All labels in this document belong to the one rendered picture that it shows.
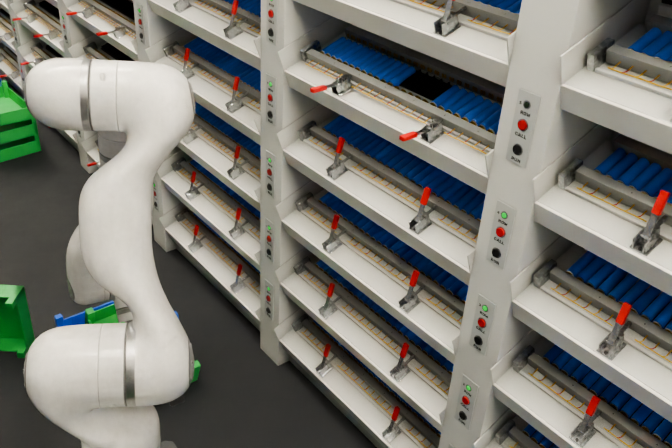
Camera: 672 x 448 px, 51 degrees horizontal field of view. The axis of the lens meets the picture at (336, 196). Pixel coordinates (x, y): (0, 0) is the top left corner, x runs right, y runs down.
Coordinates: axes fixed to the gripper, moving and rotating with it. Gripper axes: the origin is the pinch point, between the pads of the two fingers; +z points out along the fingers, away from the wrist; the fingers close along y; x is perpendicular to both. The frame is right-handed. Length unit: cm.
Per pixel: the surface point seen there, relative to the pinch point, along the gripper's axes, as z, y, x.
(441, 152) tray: -31, 56, 28
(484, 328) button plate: 2, 52, 33
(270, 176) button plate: -42, -1, 49
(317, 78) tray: -57, 27, 39
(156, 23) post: -99, -38, 60
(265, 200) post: -37, -7, 53
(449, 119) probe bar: -37, 57, 31
